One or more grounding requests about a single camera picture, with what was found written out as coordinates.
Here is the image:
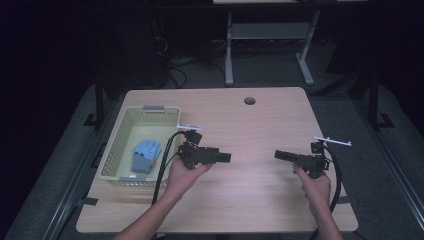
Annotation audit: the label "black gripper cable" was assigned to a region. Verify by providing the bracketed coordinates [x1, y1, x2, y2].
[308, 146, 343, 240]
[151, 130, 188, 206]

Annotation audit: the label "black table edge bracket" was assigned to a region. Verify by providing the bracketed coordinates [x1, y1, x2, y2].
[77, 197, 100, 207]

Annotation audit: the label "person's left hand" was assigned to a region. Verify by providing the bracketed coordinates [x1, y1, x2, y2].
[165, 159, 214, 202]

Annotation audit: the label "white metal desk frame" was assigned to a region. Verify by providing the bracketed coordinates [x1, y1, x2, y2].
[213, 0, 368, 87]

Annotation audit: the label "blue knit glove with dots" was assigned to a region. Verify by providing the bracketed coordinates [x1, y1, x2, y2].
[132, 139, 163, 166]

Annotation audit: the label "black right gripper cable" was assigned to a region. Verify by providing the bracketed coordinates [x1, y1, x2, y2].
[308, 146, 343, 240]

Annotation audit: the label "black metal stand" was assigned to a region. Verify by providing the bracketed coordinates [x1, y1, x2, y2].
[367, 71, 395, 132]
[83, 74, 105, 128]

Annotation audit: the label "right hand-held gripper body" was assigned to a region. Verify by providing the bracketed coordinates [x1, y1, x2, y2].
[291, 135, 352, 180]

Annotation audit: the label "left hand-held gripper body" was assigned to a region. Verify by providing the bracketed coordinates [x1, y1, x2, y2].
[175, 124, 221, 170]

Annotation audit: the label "cables on floor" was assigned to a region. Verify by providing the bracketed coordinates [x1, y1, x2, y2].
[168, 56, 228, 89]

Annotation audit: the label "person's right hand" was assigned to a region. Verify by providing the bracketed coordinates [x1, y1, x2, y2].
[292, 164, 332, 214]

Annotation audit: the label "metal floor rail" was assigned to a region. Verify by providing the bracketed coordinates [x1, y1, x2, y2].
[354, 99, 424, 231]
[41, 99, 113, 240]

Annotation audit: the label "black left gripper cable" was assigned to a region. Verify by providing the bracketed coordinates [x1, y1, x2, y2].
[151, 130, 188, 206]

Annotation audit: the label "pale yellow plastic basket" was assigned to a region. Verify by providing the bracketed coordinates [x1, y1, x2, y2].
[98, 105, 182, 187]

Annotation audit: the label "plain blue knit glove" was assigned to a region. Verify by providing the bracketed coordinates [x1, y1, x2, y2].
[130, 155, 158, 175]

